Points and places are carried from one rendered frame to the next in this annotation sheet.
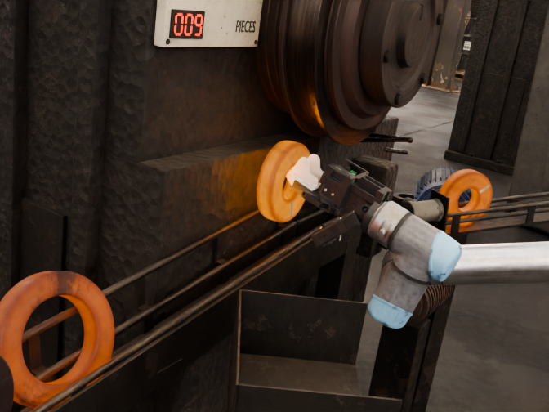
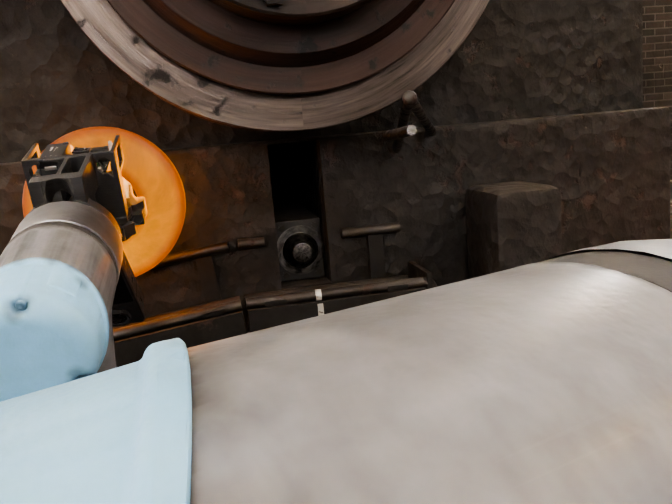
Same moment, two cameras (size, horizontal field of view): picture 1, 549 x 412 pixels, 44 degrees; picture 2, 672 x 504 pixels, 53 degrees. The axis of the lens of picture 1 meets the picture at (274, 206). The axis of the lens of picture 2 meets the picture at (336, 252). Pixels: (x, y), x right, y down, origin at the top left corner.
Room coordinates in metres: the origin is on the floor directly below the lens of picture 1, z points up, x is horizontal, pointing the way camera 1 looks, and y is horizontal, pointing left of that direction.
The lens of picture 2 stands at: (0.97, -0.69, 0.88)
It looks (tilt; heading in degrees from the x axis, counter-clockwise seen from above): 10 degrees down; 50
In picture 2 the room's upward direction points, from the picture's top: 5 degrees counter-clockwise
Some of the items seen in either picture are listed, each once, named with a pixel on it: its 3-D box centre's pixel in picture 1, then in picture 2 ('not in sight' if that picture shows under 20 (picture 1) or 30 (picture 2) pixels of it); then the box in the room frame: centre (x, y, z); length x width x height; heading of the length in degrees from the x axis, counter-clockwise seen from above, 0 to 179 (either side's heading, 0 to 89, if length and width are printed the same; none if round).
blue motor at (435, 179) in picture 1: (442, 201); not in sight; (3.57, -0.90, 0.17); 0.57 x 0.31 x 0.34; 170
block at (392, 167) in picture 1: (366, 205); (512, 287); (1.63, -0.23, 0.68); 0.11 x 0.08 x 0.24; 60
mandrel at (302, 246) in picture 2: not in sight; (293, 242); (1.50, 0.02, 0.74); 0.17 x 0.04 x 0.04; 60
